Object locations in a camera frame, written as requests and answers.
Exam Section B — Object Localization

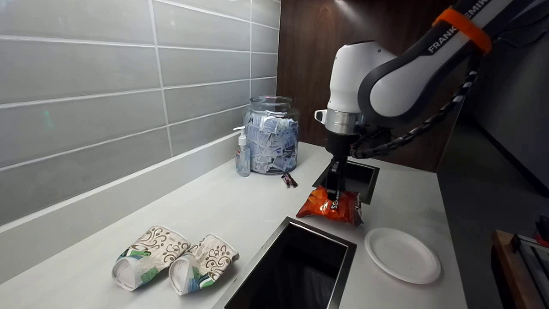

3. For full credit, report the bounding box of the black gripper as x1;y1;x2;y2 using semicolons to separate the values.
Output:
324;128;358;210

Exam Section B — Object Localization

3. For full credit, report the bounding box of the round white plate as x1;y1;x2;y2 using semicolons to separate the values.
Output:
363;226;442;286

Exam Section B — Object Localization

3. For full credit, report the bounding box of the small clear pump bottle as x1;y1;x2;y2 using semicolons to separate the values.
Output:
235;124;254;178

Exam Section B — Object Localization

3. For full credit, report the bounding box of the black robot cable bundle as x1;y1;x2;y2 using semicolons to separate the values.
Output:
348;49;480;159

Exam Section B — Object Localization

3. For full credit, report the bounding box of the glass jar of packets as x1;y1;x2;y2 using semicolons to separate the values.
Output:
243;94;300;174

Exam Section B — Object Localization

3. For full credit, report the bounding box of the wooden tray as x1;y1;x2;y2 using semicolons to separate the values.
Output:
492;227;549;309

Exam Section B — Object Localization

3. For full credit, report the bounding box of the patterned paper cup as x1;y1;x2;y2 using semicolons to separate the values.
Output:
168;231;240;296
109;224;192;291

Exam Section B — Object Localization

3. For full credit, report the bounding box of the orange Doritos chip packet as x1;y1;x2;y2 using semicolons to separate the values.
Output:
295;185;365;226

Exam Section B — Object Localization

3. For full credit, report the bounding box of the small brown candy wrapper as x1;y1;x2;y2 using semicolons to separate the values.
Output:
279;169;300;190

